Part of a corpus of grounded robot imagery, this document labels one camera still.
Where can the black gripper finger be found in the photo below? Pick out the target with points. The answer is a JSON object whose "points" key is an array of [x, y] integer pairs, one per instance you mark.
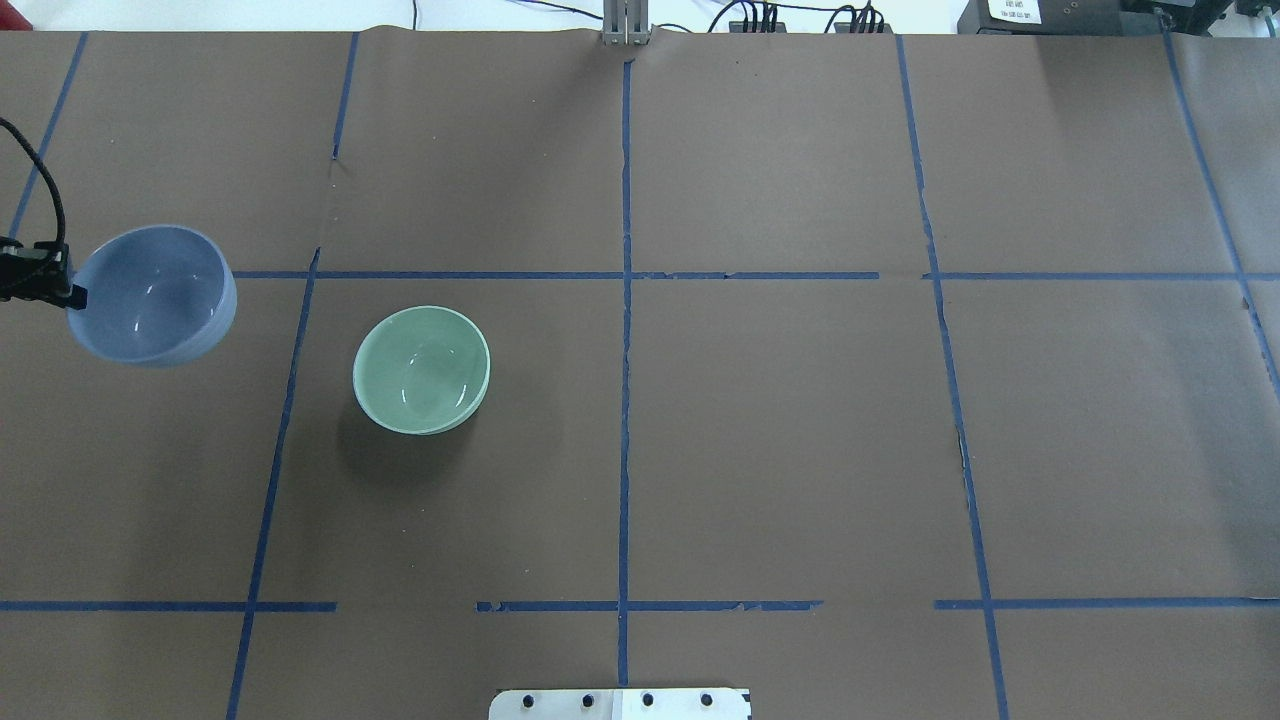
{"points": [[40, 272]]}

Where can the blue ceramic bowl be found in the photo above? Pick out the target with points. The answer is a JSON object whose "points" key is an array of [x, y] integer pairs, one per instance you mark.
{"points": [[157, 296]]}

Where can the green ceramic bowl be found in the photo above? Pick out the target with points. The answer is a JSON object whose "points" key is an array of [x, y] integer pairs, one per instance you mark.
{"points": [[422, 371]]}

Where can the black orange terminal block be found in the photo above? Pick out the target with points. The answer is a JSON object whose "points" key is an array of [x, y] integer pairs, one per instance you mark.
{"points": [[757, 19], [864, 19]]}

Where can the black desktop computer box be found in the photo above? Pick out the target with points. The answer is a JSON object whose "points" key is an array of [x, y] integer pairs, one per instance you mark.
{"points": [[1055, 18]]}

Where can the aluminium frame post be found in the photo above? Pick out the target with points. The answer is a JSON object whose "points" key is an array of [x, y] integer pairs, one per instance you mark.
{"points": [[626, 23]]}

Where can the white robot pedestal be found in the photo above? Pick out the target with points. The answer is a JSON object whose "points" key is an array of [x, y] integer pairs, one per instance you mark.
{"points": [[623, 703]]}

